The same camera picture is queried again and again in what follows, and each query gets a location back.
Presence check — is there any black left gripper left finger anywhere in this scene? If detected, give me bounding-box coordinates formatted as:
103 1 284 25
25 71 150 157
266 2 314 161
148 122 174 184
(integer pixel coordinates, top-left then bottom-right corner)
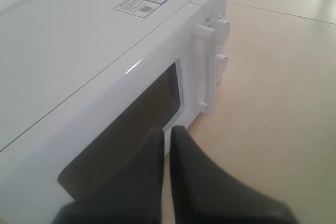
54 127 164 223

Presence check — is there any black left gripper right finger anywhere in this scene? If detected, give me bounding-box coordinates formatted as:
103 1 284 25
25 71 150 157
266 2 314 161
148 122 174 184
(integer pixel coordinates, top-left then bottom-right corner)
170 126 293 223

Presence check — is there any white microwave door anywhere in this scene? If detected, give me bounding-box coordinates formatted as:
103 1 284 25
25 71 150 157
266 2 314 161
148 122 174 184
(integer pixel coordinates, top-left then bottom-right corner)
1 3 216 223

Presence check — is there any white Midea microwave oven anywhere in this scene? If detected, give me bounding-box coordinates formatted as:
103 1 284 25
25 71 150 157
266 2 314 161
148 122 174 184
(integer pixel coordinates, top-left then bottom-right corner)
0 0 232 224

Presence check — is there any lower white timer knob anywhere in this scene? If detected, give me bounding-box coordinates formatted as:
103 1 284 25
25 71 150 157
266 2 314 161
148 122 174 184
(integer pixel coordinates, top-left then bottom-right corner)
216 53 228 77

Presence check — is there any upper white power knob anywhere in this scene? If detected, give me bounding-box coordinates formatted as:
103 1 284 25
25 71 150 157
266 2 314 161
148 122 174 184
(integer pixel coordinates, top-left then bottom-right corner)
213 19 230 46

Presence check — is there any blue white warning sticker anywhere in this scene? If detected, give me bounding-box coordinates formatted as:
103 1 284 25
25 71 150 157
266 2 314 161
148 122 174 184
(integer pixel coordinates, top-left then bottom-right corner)
114 0 169 18

